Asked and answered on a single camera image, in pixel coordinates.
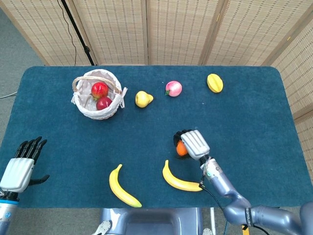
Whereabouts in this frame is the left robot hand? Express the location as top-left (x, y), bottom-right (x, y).
top-left (0, 136), bottom-right (50, 193)

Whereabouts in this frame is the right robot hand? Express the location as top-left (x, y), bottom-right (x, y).
top-left (173, 129), bottom-right (211, 161)

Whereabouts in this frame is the orange fruit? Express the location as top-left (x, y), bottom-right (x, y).
top-left (176, 141), bottom-right (189, 157)

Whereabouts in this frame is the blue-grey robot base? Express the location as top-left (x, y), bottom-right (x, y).
top-left (92, 207), bottom-right (213, 235)

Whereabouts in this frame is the wicker basket with white liner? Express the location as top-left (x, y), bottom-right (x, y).
top-left (71, 69), bottom-right (129, 120)

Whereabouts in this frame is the yellow plastic banana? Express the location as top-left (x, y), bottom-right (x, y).
top-left (162, 160), bottom-right (203, 192)
top-left (109, 164), bottom-right (142, 208)

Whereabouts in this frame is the blue table mat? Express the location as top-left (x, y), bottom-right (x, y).
top-left (0, 65), bottom-right (313, 209)

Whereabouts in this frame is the pink peach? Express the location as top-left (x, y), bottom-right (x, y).
top-left (164, 80), bottom-right (183, 97)

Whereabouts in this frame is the yellow starfruit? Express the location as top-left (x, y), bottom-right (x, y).
top-left (206, 73), bottom-right (224, 94)

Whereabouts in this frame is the yellow pear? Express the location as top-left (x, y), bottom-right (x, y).
top-left (135, 91), bottom-right (154, 108)

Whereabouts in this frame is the white floor strip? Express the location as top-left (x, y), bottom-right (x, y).
top-left (210, 207), bottom-right (217, 235)

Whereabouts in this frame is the dark red apple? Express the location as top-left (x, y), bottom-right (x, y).
top-left (96, 96), bottom-right (113, 111)

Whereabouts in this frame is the bright red speckled apple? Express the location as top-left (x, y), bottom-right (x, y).
top-left (91, 82), bottom-right (109, 100)

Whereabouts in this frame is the black tripod stand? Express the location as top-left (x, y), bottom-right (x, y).
top-left (60, 0), bottom-right (98, 66)

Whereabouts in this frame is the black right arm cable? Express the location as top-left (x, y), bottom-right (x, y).
top-left (199, 180), bottom-right (269, 235)

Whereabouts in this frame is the thin black hanging cable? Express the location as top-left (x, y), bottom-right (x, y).
top-left (57, 0), bottom-right (78, 66)

